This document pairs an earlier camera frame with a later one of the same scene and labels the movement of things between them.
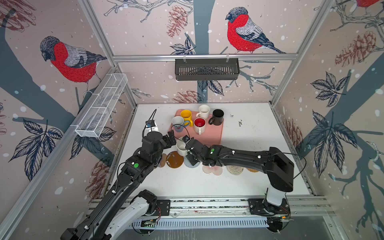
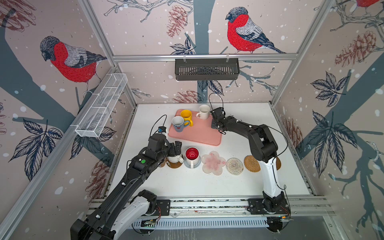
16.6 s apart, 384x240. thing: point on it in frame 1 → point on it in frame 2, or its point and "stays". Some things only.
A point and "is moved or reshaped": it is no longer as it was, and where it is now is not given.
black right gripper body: x=193 y=158 → x=215 y=123
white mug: x=181 y=149 is moved or reshaped
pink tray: x=212 y=135 stays
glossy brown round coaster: x=174 y=160 stays
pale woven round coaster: x=234 y=169 stays
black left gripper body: x=166 y=143 → x=171 y=150
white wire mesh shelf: x=98 y=112 stays
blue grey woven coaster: x=189 y=164 stays
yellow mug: x=187 y=115 stays
